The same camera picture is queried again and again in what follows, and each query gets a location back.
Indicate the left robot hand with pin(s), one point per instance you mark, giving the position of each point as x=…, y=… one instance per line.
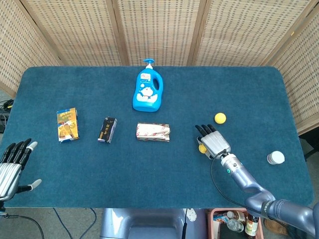
x=8, y=179

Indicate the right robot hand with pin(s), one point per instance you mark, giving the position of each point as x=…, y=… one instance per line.
x=215, y=143

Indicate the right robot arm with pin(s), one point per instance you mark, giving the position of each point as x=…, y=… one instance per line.
x=239, y=174

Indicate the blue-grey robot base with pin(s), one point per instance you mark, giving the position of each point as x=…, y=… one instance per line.
x=149, y=224

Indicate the yellow ball middle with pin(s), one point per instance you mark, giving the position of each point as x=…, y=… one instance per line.
x=202, y=149

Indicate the yellow ball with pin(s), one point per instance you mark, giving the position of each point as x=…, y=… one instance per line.
x=220, y=118
x=202, y=149

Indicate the black box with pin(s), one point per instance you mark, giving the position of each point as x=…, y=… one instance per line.
x=3, y=123

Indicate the white bottle cap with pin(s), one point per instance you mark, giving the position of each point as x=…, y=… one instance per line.
x=275, y=158

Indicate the beige wrapped package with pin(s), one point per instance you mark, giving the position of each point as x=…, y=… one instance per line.
x=153, y=132

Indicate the blue carpet table mat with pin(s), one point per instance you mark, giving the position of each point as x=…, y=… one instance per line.
x=149, y=174

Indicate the black power strip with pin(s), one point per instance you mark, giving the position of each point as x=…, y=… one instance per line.
x=7, y=104

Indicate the white capped bottle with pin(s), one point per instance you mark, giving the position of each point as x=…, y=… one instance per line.
x=236, y=215

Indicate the colourful small box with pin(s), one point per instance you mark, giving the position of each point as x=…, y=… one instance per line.
x=220, y=219

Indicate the yellow snack box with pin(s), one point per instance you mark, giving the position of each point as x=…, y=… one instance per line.
x=67, y=127

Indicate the blue cartoon pump bottle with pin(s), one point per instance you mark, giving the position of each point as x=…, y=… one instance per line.
x=147, y=99

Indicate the pink plastic bin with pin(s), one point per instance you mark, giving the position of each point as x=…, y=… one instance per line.
x=210, y=224

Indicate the clear plastic bottle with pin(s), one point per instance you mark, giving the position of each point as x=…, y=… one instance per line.
x=234, y=225

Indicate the dark brown glass bottle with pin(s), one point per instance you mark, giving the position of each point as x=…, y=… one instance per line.
x=251, y=227

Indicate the small black carton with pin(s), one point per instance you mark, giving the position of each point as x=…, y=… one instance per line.
x=107, y=130

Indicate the wicker folding screen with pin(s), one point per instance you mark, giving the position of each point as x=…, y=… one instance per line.
x=159, y=30

